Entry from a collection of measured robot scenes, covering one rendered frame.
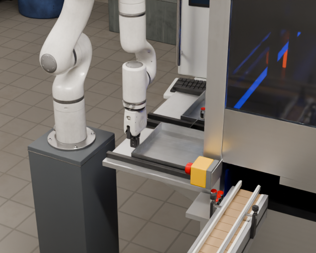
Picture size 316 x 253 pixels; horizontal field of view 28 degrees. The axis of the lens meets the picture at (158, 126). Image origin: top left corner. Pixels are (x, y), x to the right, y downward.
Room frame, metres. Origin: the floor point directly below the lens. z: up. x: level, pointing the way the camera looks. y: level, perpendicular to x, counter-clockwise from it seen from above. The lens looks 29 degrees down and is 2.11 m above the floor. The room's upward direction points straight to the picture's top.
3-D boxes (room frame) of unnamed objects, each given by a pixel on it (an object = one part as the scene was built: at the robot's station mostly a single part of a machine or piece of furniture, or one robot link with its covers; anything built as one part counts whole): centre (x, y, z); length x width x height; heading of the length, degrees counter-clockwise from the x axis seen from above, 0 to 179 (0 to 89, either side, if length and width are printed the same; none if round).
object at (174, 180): (2.17, -0.16, 0.87); 0.70 x 0.48 x 0.02; 154
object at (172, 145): (2.00, -0.11, 0.90); 0.34 x 0.26 x 0.04; 65
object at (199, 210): (1.67, -0.18, 0.87); 0.14 x 0.13 x 0.02; 64
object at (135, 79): (2.02, 0.08, 1.17); 0.09 x 0.08 x 0.13; 153
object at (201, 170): (1.71, -0.15, 1.00); 0.08 x 0.07 x 0.07; 64
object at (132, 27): (2.05, 0.07, 1.28); 0.16 x 0.09 x 0.30; 153
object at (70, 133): (2.15, 0.34, 0.95); 0.19 x 0.19 x 0.18
